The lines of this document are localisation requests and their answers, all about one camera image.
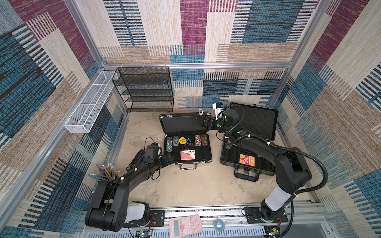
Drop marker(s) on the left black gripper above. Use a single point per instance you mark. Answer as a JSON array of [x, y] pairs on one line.
[[166, 162]]

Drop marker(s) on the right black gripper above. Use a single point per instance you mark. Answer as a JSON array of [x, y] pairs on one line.
[[219, 124]]

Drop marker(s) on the black poker case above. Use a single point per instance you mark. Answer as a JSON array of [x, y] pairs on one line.
[[187, 125]]

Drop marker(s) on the grey poker case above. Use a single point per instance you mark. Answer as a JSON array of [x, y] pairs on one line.
[[250, 137]]

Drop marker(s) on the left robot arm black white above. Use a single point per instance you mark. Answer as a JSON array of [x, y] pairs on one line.
[[108, 209]]

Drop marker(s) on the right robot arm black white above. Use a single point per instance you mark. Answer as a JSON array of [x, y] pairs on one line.
[[291, 173]]

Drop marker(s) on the poker chips in black case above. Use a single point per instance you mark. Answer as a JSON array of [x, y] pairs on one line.
[[186, 142]]

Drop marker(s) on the pink card deck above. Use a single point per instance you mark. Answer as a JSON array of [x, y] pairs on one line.
[[187, 155]]

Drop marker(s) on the black stapler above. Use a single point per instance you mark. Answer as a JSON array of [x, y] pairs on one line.
[[136, 160]]

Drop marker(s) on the orange card deck box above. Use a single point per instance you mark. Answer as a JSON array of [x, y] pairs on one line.
[[247, 160]]

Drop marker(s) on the red pencil cup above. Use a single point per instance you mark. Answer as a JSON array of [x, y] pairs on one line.
[[103, 172]]

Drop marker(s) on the pink calculator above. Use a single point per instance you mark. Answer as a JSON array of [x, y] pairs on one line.
[[181, 227]]

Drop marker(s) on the blue tape roll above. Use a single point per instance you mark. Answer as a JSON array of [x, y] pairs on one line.
[[219, 225]]

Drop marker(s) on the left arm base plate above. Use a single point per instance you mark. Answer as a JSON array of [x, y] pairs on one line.
[[155, 219]]

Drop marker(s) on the black wire mesh shelf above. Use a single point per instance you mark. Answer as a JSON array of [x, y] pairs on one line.
[[145, 89]]

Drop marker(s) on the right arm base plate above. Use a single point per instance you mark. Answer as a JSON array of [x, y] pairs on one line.
[[261, 215]]

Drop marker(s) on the white wire mesh basket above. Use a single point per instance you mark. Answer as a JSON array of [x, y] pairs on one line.
[[89, 108]]

